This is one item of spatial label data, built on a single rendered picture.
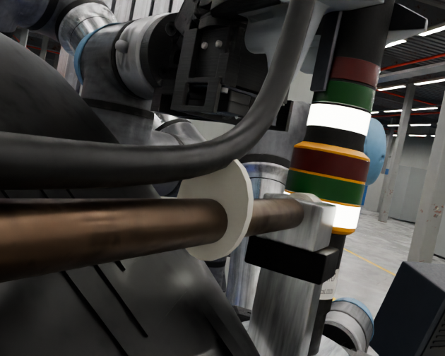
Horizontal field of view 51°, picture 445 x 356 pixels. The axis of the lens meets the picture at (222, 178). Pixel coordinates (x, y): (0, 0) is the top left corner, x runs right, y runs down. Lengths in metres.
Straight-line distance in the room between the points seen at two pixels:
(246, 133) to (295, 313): 0.12
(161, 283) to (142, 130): 0.28
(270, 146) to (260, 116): 0.56
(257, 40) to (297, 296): 0.15
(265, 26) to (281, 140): 0.45
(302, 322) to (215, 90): 0.15
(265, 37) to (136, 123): 0.22
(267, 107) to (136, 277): 0.09
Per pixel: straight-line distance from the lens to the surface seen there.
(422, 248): 7.16
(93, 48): 0.49
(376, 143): 0.79
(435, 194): 7.12
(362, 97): 0.26
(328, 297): 0.27
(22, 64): 0.27
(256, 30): 0.30
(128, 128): 0.46
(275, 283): 0.25
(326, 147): 0.25
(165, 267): 0.22
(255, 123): 0.16
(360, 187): 0.26
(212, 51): 0.33
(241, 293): 0.67
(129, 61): 0.42
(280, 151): 0.72
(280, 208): 0.19
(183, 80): 0.34
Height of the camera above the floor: 1.39
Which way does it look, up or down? 3 degrees down
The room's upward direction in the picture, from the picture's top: 11 degrees clockwise
